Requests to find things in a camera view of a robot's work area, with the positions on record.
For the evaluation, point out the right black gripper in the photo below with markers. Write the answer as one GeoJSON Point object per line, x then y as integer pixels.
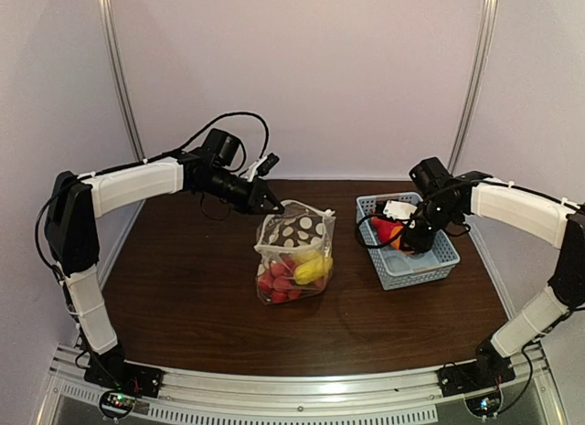
{"type": "Point", "coordinates": [415, 238]}

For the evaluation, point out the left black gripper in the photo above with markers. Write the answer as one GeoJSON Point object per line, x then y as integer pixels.
{"type": "Point", "coordinates": [255, 195]}

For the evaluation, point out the orange fake orange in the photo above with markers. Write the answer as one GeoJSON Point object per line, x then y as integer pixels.
{"type": "Point", "coordinates": [396, 242]}

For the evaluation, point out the light blue plastic basket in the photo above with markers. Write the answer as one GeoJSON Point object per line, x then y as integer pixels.
{"type": "Point", "coordinates": [395, 268]}

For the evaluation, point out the clear polka dot zip bag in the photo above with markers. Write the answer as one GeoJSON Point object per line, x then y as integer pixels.
{"type": "Point", "coordinates": [296, 249]}

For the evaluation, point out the yellow fake lemon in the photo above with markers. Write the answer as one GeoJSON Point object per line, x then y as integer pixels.
{"type": "Point", "coordinates": [310, 266]}

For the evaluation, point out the red lychee bunch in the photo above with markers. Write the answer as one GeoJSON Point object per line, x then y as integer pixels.
{"type": "Point", "coordinates": [275, 283]}

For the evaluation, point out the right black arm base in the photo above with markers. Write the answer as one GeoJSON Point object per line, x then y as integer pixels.
{"type": "Point", "coordinates": [480, 381]}

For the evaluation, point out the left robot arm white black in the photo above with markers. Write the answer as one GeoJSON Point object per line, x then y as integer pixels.
{"type": "Point", "coordinates": [78, 201]}

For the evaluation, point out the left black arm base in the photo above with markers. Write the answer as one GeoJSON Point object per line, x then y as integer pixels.
{"type": "Point", "coordinates": [124, 383]}

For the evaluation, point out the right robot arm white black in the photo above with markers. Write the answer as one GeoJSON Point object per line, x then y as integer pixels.
{"type": "Point", "coordinates": [534, 223]}

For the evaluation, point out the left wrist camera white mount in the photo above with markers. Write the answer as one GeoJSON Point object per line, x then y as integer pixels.
{"type": "Point", "coordinates": [262, 166]}

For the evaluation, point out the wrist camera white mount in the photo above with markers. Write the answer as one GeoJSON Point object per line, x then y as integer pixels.
{"type": "Point", "coordinates": [262, 166]}
{"type": "Point", "coordinates": [397, 210]}

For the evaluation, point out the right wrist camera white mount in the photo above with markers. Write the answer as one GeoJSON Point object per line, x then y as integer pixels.
{"type": "Point", "coordinates": [397, 210]}

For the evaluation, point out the front aluminium rail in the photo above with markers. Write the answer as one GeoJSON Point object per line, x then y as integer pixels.
{"type": "Point", "coordinates": [404, 397]}

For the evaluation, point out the right aluminium frame post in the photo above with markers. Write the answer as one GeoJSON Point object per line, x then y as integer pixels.
{"type": "Point", "coordinates": [481, 54]}

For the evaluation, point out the aluminium frame post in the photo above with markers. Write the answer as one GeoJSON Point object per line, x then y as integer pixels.
{"type": "Point", "coordinates": [119, 79]}
{"type": "Point", "coordinates": [481, 54]}

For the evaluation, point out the left aluminium frame post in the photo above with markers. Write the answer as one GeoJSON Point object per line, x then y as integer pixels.
{"type": "Point", "coordinates": [119, 79]}

